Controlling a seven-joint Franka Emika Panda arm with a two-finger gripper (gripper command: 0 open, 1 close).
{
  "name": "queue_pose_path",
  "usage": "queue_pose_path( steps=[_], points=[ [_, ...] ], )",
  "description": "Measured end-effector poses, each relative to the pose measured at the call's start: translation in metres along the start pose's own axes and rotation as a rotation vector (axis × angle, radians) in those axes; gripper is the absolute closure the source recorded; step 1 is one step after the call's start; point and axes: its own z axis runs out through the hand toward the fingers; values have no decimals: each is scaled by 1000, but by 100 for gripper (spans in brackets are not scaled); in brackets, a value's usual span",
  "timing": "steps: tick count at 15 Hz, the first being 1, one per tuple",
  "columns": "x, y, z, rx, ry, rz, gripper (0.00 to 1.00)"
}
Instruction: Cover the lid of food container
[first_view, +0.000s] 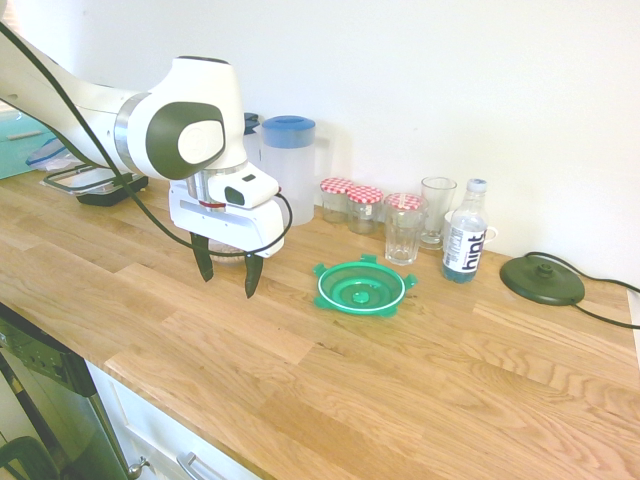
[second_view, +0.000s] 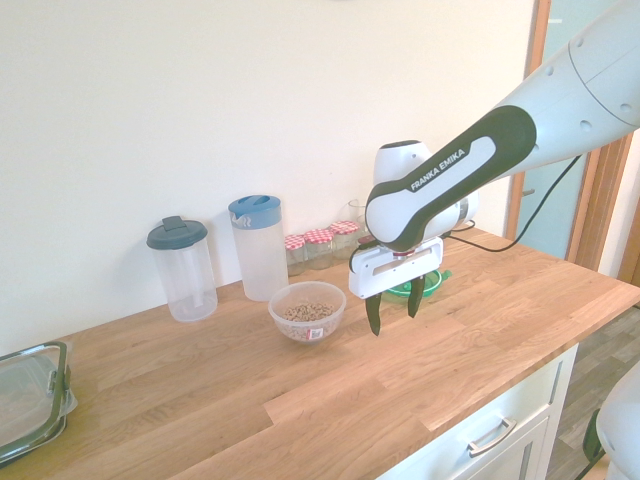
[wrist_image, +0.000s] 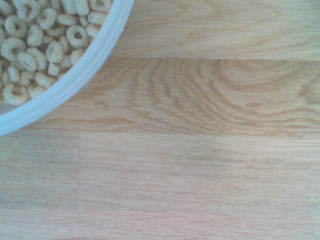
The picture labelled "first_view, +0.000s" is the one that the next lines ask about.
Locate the teal box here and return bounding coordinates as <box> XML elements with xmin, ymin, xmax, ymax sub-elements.
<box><xmin>0</xmin><ymin>110</ymin><xmax>67</xmax><ymax>180</ymax></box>

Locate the tan window blind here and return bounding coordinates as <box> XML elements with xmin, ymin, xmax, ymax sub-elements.
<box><xmin>0</xmin><ymin>0</ymin><xmax>26</xmax><ymax>41</ymax></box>

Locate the glass jar red checkered lid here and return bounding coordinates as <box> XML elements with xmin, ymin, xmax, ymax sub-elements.
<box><xmin>346</xmin><ymin>185</ymin><xmax>385</xmax><ymax>236</ymax></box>
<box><xmin>319</xmin><ymin>177</ymin><xmax>353</xmax><ymax>224</ymax></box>
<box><xmin>383</xmin><ymin>192</ymin><xmax>429</xmax><ymax>226</ymax></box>

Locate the faceted drinking glass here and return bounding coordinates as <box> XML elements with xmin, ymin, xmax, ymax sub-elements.
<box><xmin>383</xmin><ymin>207</ymin><xmax>426</xmax><ymax>267</ymax></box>

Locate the white mug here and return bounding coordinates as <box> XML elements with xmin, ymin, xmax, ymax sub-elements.
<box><xmin>443</xmin><ymin>209</ymin><xmax>500</xmax><ymax>247</ymax></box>

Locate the hint water bottle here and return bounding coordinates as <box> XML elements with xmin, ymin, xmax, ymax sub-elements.
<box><xmin>441</xmin><ymin>178</ymin><xmax>489</xmax><ymax>287</ymax></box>

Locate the black kettle base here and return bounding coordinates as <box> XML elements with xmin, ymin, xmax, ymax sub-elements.
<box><xmin>499</xmin><ymin>254</ymin><xmax>587</xmax><ymax>306</ymax></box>

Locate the black kettle power cord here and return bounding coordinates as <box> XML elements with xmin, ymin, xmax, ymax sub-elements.
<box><xmin>522</xmin><ymin>250</ymin><xmax>640</xmax><ymax>331</ymax></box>

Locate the clear plastic zip bag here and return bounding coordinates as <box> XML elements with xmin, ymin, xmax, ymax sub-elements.
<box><xmin>24</xmin><ymin>138</ymin><xmax>85</xmax><ymax>174</ymax></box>

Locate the stainless steel dishwasher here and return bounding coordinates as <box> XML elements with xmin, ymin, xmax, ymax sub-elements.
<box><xmin>0</xmin><ymin>302</ymin><xmax>132</xmax><ymax>480</ymax></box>

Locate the flat black kitchen scale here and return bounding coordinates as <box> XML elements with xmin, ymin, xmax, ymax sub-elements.
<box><xmin>75</xmin><ymin>179</ymin><xmax>149</xmax><ymax>207</ymax></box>

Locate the clear bowl with cereal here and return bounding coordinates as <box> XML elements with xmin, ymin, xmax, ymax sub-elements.
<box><xmin>207</xmin><ymin>237</ymin><xmax>248</xmax><ymax>269</ymax></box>

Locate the green round container lid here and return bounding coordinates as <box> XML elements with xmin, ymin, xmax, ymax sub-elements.
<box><xmin>312</xmin><ymin>253</ymin><xmax>419</xmax><ymax>318</ymax></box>

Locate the clear pitcher with navy lid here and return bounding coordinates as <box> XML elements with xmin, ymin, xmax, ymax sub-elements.
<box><xmin>243</xmin><ymin>112</ymin><xmax>264</xmax><ymax>167</ymax></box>

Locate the white cabinet drawer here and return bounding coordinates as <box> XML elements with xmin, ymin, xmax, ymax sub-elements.
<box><xmin>87</xmin><ymin>360</ymin><xmax>262</xmax><ymax>480</ymax></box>

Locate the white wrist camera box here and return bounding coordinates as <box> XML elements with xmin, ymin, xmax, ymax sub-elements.
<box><xmin>206</xmin><ymin>169</ymin><xmax>281</xmax><ymax>208</ymax></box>

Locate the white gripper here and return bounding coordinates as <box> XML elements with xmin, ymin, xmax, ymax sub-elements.
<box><xmin>167</xmin><ymin>179</ymin><xmax>287</xmax><ymax>301</ymax></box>

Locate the clear pitcher with blue lid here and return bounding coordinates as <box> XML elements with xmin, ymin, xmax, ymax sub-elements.
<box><xmin>259</xmin><ymin>115</ymin><xmax>334</xmax><ymax>228</ymax></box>

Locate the silver drawer handle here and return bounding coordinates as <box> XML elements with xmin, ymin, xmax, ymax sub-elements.
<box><xmin>175</xmin><ymin>450</ymin><xmax>212</xmax><ymax>480</ymax></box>

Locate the tall footed glass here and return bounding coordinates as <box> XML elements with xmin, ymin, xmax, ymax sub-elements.
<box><xmin>419</xmin><ymin>176</ymin><xmax>459</xmax><ymax>252</ymax></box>

